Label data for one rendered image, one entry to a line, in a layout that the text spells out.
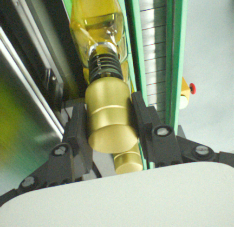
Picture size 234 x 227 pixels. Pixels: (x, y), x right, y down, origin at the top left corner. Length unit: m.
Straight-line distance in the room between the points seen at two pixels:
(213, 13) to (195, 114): 0.43
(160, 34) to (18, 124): 0.33
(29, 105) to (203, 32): 0.52
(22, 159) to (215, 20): 0.58
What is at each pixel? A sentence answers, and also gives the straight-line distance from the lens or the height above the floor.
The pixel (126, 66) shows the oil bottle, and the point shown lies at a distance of 0.24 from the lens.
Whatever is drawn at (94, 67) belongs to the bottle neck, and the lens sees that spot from 0.17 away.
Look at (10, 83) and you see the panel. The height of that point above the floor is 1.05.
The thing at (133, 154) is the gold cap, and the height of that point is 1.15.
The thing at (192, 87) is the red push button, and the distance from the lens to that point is 0.71.
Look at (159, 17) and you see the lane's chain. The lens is 0.44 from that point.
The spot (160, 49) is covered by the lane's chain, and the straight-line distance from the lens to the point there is 0.48.
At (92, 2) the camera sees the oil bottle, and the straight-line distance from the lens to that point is 0.26.
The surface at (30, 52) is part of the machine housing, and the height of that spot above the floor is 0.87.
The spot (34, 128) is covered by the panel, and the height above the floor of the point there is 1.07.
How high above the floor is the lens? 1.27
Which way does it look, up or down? 42 degrees down
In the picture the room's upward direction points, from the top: 171 degrees clockwise
